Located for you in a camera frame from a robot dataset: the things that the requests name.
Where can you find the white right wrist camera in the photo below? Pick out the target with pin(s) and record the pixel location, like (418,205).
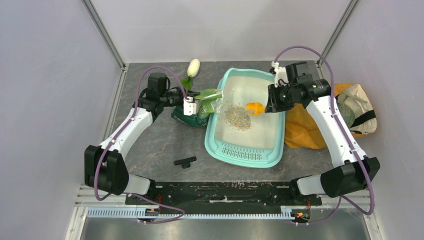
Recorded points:
(280,74)

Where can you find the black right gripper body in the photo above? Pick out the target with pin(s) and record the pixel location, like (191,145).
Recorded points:
(282,98)

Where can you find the black bag clip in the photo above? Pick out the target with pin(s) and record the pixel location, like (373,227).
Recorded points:
(185,163)

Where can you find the orange cloth bag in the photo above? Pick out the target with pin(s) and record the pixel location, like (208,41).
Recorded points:
(301,131)

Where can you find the orange plastic scoop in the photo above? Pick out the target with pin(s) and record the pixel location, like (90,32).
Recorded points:
(255,108)

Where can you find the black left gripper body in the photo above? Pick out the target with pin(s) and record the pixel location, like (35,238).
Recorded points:
(174,98)

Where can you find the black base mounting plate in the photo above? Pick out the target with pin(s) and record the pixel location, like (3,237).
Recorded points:
(229,197)

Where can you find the green litter bag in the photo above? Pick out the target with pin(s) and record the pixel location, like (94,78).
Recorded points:
(210,101)

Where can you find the white toy radish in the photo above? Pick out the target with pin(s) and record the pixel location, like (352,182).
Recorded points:
(192,71)

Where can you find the green netted melon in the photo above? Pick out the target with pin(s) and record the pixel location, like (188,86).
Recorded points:
(347,114)

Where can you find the teal plastic litter box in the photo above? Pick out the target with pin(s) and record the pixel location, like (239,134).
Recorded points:
(262,145)

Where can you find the white slotted cable duct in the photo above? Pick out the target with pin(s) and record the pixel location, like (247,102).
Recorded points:
(144,213)

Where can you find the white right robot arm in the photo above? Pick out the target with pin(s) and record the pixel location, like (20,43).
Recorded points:
(352,168)

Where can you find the grey litter granules pile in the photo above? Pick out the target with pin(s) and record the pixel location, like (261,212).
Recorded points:
(238,117)

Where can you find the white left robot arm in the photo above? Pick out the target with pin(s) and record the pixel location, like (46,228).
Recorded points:
(104,164)

